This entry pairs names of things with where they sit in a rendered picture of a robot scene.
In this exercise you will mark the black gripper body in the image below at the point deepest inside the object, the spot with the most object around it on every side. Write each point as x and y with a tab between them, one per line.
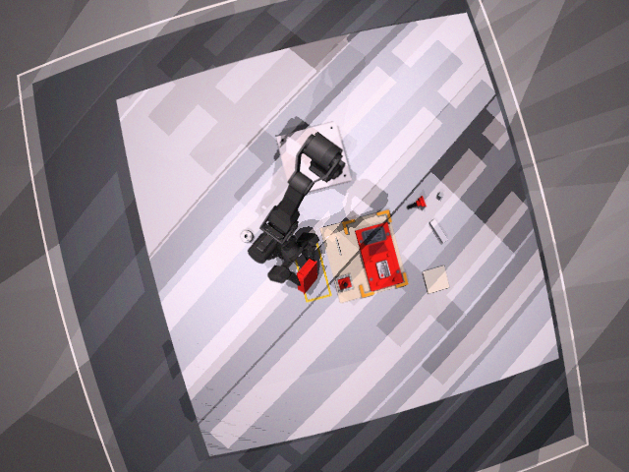
289	251

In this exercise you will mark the cream flat slab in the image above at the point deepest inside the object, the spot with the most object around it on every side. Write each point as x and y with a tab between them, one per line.
435	279

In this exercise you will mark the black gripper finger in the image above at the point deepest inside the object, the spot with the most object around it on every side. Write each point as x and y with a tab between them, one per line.
294	278
309	254

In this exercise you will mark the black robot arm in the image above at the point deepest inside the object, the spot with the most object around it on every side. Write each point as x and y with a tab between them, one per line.
326	163

